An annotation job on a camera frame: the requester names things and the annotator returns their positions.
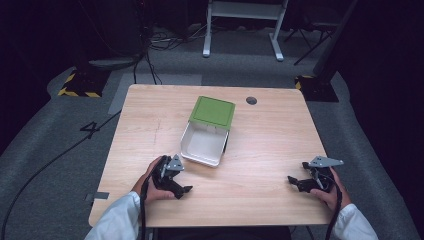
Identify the black base with hazard tape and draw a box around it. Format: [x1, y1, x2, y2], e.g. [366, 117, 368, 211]
[294, 74, 340, 103]
[57, 67, 112, 99]

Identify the grey round stand base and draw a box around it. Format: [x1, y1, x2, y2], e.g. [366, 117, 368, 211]
[87, 54, 145, 72]

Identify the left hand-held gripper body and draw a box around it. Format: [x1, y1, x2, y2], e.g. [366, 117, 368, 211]
[151, 153, 185, 193]

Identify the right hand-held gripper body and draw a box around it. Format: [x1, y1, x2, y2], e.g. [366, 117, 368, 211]
[307, 155, 345, 194]

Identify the black folding stand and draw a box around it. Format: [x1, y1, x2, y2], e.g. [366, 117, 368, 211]
[283, 19, 338, 67]

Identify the dark metal column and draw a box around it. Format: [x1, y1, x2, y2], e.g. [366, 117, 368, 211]
[313, 0, 360, 78]

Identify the black tape floor mark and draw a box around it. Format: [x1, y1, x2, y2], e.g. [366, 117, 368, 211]
[79, 121, 101, 140]

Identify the bundle of floor cables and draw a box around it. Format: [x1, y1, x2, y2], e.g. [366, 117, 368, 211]
[133, 19, 209, 86]

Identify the white metal table frame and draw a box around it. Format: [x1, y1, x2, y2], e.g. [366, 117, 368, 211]
[202, 0, 290, 63]

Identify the person's left hand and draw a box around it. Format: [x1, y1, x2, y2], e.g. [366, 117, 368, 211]
[132, 155, 178, 205]

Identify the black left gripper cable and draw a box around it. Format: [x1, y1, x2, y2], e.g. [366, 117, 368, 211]
[139, 164, 168, 240]

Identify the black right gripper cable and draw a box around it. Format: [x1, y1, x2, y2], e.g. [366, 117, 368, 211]
[316, 171, 344, 240]

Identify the white box with green lid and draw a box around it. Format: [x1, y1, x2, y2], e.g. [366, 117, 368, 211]
[180, 95, 236, 168]

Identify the person's right hand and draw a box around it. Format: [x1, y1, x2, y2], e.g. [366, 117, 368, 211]
[309, 167, 353, 213]

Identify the black floor cable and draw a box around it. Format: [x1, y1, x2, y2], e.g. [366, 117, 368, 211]
[0, 109, 122, 240]

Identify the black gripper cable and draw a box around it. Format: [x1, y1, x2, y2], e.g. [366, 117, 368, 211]
[139, 164, 168, 240]
[316, 171, 344, 240]

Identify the grey tape strip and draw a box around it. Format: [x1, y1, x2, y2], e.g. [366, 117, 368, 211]
[84, 191, 111, 203]

